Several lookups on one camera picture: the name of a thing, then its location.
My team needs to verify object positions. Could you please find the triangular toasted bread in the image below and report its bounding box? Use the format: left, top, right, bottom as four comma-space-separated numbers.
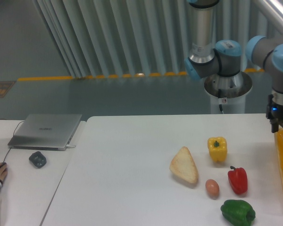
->
169, 146, 199, 189

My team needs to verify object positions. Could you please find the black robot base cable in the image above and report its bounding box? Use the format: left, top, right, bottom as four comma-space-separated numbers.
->
217, 88, 225, 114

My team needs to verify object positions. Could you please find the red bell pepper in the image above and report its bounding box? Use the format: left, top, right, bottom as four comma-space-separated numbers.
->
228, 166, 248, 195

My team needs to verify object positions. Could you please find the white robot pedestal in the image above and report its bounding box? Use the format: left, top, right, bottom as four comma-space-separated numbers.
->
204, 72, 252, 114

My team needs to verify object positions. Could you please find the black mouse cable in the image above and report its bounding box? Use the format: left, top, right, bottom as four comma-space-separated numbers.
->
0, 119, 25, 163

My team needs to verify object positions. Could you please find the brown egg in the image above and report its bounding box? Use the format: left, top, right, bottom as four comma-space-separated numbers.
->
205, 179, 220, 197

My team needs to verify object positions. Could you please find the small black gadget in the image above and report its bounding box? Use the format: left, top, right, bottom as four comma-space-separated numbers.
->
29, 151, 47, 169

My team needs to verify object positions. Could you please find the silver closed laptop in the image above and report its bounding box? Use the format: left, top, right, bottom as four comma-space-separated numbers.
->
8, 114, 82, 151

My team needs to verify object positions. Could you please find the yellow bell pepper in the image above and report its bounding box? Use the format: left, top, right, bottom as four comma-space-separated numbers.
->
207, 137, 227, 162

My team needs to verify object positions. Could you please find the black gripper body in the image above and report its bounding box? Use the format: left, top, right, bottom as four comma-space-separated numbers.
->
266, 94, 283, 127

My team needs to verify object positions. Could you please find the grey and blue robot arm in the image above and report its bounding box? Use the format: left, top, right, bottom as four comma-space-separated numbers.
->
185, 0, 283, 133

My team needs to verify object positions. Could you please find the green bell pepper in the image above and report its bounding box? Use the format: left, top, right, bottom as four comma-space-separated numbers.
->
220, 200, 256, 226

